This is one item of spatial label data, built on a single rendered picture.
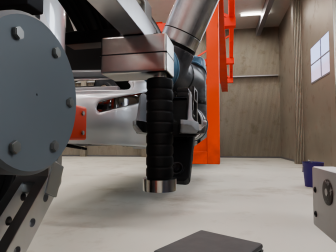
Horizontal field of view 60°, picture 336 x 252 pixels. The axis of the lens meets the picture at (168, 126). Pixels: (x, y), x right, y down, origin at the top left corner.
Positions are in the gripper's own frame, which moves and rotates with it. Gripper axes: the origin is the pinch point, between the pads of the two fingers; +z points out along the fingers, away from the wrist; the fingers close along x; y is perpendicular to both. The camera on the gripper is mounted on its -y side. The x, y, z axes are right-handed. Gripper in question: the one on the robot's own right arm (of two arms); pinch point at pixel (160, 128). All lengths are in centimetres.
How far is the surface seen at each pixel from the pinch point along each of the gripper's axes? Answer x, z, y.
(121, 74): -4.7, 2.1, 7.0
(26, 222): -20.6, -0.9, -13.7
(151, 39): -0.6, 2.5, 11.1
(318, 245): 75, -214, -83
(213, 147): -12, -341, -9
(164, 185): 1.0, 1.9, -7.2
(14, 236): -20.7, 1.5, -14.9
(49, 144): -6.1, 15.2, -2.0
